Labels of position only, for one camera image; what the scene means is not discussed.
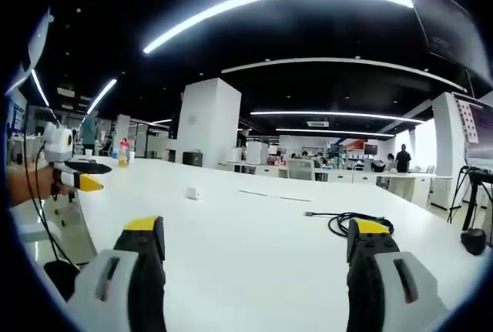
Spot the white desk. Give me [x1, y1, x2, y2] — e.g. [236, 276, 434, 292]
[9, 154, 487, 332]

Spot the black round device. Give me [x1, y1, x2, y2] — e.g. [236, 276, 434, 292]
[460, 228, 488, 257]

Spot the bottle with red cap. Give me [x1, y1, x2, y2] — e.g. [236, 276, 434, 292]
[116, 138, 130, 168]

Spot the black tripod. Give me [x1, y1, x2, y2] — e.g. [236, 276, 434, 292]
[446, 165, 493, 233]

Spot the black box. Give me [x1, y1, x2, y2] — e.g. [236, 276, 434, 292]
[182, 151, 204, 167]

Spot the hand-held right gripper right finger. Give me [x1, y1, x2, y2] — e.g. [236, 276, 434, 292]
[346, 218, 450, 332]

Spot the person's left hand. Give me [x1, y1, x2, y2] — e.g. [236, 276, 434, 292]
[50, 182, 77, 203]

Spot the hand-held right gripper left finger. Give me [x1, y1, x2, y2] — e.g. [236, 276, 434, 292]
[67, 215, 167, 332]

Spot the black Type-C cable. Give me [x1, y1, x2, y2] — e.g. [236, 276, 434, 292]
[304, 211, 396, 238]

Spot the grey office chair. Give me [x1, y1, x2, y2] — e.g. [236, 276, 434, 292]
[286, 158, 316, 181]

